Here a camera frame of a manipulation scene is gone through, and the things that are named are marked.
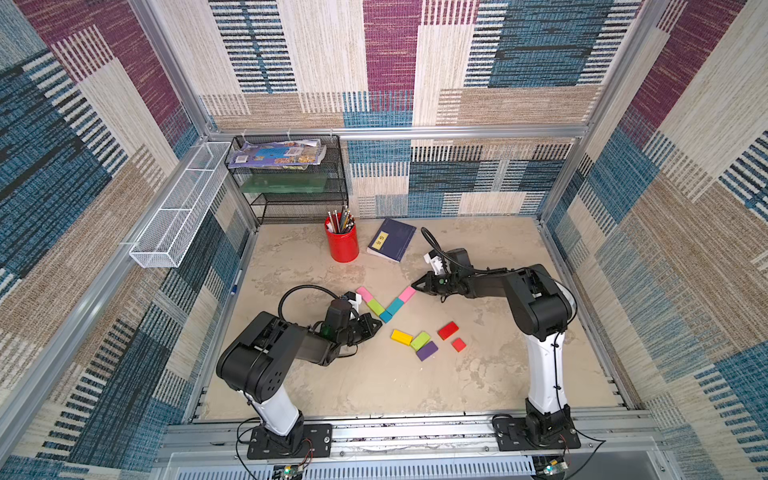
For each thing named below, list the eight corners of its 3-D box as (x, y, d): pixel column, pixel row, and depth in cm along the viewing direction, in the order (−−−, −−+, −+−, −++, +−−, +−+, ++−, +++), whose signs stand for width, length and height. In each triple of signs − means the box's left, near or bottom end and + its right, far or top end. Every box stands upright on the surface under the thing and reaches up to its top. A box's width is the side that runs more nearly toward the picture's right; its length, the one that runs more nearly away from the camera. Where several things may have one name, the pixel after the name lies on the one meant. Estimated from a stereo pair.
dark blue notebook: (364, 252, 114) (364, 248, 112) (383, 221, 124) (383, 216, 122) (400, 264, 110) (400, 260, 108) (416, 230, 120) (417, 226, 119)
